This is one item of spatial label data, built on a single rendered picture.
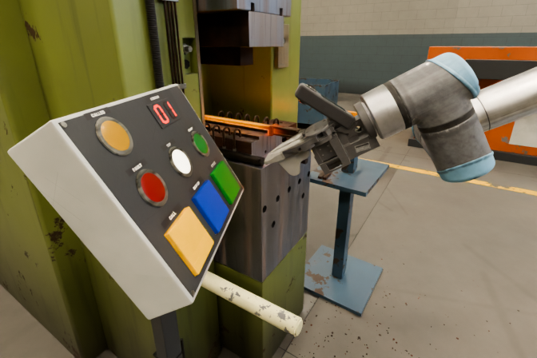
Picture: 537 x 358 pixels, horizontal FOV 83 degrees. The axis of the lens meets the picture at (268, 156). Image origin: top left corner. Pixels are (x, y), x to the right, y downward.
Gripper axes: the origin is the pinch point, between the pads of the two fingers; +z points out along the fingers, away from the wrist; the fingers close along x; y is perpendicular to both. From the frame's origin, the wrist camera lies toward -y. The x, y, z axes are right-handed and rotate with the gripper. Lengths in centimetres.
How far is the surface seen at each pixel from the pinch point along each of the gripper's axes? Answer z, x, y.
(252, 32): -4.1, 37.0, -25.5
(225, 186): 10.3, -2.3, 1.0
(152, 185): 10.6, -20.3, -9.0
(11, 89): 64, 24, -47
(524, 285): -62, 96, 159
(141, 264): 13.6, -27.0, -1.9
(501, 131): -164, 313, 180
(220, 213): 10.3, -10.0, 2.8
